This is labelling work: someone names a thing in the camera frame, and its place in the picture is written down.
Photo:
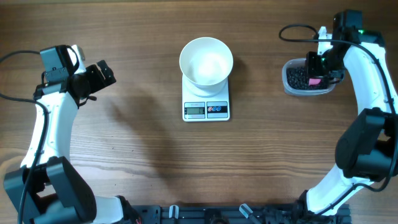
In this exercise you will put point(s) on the pink scoop blue handle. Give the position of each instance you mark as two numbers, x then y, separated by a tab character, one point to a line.
314	81

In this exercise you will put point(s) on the white bowl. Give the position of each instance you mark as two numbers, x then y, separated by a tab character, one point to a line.
206	62

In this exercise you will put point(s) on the black beans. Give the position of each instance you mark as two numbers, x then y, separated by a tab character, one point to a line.
297	78

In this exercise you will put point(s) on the white digital kitchen scale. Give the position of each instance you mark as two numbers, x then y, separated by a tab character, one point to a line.
205	104

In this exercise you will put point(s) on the clear plastic container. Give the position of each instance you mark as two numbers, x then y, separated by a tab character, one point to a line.
300	62

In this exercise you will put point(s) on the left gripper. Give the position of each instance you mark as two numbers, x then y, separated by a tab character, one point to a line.
93	73

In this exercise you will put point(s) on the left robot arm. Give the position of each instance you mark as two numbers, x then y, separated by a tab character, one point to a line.
47	188

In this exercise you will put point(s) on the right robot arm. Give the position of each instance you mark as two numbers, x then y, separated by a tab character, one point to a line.
367	151

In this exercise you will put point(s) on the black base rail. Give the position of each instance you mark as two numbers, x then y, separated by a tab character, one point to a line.
269	214

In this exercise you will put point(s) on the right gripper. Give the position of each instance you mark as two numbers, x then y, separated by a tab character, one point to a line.
311	57

